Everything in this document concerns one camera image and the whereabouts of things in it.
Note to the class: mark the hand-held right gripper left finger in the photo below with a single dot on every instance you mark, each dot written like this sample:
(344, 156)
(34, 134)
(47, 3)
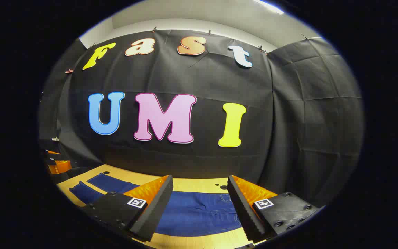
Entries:
(157, 207)

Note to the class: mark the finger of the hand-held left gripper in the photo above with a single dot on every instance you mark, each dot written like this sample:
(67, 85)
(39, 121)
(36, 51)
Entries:
(62, 167)
(52, 153)

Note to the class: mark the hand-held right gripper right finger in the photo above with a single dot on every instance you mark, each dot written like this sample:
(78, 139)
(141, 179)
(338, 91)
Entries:
(244, 211)

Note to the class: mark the blue denim jeans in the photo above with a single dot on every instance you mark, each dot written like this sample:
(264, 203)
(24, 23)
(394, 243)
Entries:
(192, 214)

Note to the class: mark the black backdrop cloth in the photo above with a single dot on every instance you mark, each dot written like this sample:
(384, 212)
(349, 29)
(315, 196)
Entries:
(202, 76)

